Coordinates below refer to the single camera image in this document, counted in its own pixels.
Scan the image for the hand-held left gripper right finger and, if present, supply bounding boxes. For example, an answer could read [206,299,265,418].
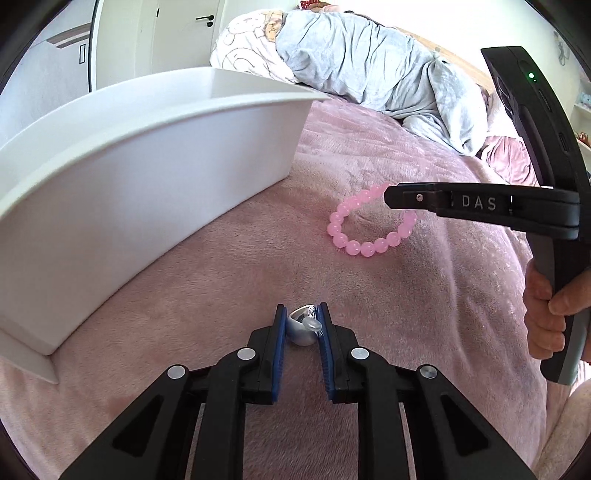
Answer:
[318,302,539,480]

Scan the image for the silver chunky ring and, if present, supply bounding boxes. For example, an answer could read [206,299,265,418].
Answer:
[285,305,323,347]

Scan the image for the person's right hand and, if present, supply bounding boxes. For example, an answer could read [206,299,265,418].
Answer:
[524,265,591,361]

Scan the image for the white plastic storage box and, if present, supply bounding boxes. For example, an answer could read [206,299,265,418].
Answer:
[0,67,332,385]

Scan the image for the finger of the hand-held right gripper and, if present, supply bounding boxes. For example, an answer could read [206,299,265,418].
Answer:
[431,210,581,241]
[383,181,581,217]

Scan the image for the pink bead bracelet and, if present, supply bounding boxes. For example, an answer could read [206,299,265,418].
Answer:
[327,181,419,257]

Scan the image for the grey blanket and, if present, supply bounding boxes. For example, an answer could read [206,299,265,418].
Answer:
[276,7,490,155]

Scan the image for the person's right forearm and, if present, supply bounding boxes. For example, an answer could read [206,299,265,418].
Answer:
[538,383,591,480]

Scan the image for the pink velvet pillow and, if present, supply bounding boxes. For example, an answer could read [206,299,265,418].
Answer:
[480,134,539,188]

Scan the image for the white door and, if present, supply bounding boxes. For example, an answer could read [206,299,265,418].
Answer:
[139,0,232,61]

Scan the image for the grey wardrobe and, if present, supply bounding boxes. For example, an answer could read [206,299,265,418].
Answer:
[0,0,100,134]

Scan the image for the wooden headboard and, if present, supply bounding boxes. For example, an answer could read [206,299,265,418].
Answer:
[397,25,497,93]

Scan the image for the white wall shelf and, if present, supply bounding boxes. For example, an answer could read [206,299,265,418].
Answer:
[570,78,591,153]

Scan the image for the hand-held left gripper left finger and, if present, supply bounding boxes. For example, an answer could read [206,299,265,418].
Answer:
[58,304,289,480]

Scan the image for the white patterned pillow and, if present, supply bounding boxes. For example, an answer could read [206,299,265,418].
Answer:
[210,9,301,86]

